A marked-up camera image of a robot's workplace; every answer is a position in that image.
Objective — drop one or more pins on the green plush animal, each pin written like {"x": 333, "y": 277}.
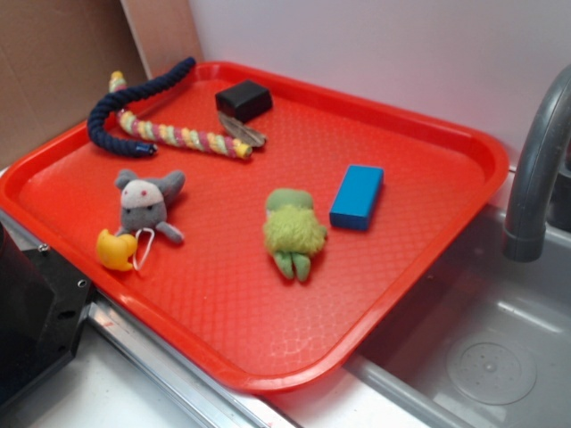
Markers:
{"x": 292, "y": 232}

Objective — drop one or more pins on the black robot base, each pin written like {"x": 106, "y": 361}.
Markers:
{"x": 44, "y": 302}

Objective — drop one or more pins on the red plastic tray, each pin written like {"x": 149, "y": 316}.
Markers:
{"x": 218, "y": 298}

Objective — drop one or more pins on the blue rectangular block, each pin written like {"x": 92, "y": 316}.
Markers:
{"x": 356, "y": 198}

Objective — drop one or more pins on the black rectangular block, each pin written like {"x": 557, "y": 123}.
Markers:
{"x": 244, "y": 101}

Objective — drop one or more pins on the grey plush mouse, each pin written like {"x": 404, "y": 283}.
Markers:
{"x": 144, "y": 203}

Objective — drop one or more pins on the yellow rubber duck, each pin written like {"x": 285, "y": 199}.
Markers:
{"x": 115, "y": 251}

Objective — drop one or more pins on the grey toy faucet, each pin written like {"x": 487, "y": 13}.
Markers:
{"x": 540, "y": 192}

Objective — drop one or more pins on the grey toy sink basin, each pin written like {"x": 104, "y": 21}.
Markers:
{"x": 479, "y": 340}

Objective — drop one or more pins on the brown cardboard panel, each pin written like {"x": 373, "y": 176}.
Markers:
{"x": 56, "y": 57}

